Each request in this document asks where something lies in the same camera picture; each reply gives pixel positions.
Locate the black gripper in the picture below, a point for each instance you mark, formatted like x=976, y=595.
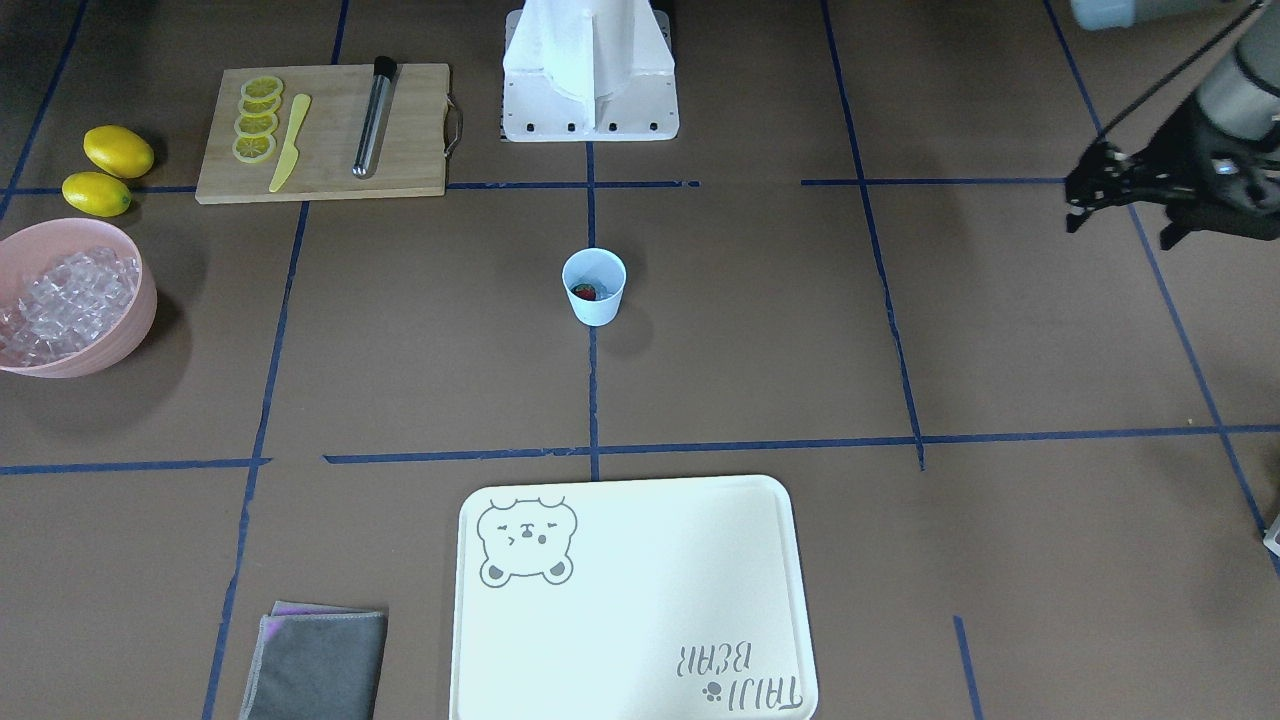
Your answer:
x=1170, y=178

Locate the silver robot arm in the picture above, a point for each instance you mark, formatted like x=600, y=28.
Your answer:
x=1243, y=88

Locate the light blue plastic cup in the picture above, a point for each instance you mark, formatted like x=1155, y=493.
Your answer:
x=594, y=281

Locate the pink bowl of ice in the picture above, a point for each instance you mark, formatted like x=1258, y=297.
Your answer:
x=77, y=298

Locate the cream bear serving tray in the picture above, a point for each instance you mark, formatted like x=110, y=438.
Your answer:
x=677, y=598

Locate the wooden cutting board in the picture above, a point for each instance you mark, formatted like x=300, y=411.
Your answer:
x=410, y=161

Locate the yellow plastic knife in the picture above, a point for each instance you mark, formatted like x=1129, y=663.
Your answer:
x=289, y=152

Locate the folded grey cloth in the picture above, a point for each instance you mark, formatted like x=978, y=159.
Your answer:
x=315, y=661

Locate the upper yellow lemon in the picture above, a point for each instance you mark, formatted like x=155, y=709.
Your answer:
x=118, y=151

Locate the yellow lemon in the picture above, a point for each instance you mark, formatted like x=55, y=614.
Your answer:
x=118, y=151
x=97, y=194

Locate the lower yellow lemon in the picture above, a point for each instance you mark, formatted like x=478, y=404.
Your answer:
x=97, y=194

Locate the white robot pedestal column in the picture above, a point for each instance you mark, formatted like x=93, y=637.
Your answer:
x=587, y=50

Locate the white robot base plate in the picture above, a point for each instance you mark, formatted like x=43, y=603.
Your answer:
x=647, y=112

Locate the steel handled knife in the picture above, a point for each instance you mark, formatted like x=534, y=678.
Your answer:
x=384, y=72

